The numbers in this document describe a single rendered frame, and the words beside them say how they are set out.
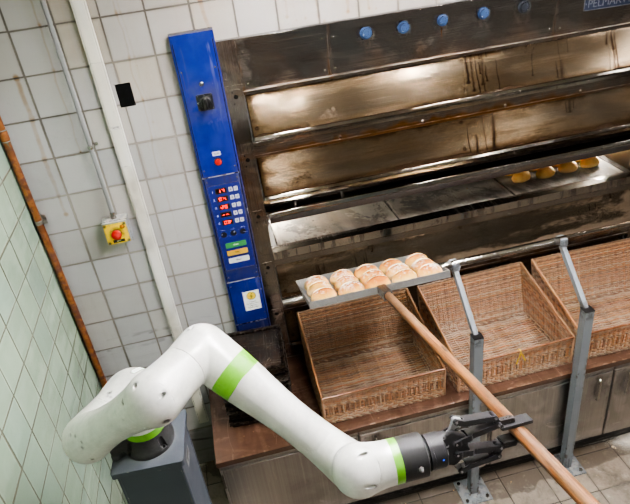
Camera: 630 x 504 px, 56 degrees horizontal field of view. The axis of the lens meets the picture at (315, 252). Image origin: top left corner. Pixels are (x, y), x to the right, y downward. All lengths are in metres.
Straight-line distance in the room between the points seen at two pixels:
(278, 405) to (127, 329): 1.56
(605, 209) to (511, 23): 1.10
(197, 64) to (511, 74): 1.28
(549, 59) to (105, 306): 2.16
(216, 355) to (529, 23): 1.92
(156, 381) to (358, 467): 0.45
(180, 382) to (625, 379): 2.29
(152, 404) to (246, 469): 1.42
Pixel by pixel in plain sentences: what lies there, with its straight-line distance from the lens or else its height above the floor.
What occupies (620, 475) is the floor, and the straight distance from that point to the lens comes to 3.35.
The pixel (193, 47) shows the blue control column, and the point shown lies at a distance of 2.31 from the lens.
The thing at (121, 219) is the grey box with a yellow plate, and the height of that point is 1.51.
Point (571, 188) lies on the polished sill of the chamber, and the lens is 3.11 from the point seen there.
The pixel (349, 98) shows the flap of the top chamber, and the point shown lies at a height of 1.80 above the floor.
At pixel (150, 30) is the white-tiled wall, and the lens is 2.33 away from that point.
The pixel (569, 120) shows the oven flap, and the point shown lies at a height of 1.53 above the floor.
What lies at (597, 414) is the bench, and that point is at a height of 0.26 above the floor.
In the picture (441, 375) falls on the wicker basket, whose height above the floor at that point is 0.70.
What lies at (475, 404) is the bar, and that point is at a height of 0.60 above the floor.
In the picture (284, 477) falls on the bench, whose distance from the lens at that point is 2.76.
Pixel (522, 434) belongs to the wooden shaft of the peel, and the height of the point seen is 1.52.
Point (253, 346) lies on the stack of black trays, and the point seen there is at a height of 0.87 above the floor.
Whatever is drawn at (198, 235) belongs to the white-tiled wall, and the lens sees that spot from 2.59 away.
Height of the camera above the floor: 2.52
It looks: 31 degrees down
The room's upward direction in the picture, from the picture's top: 8 degrees counter-clockwise
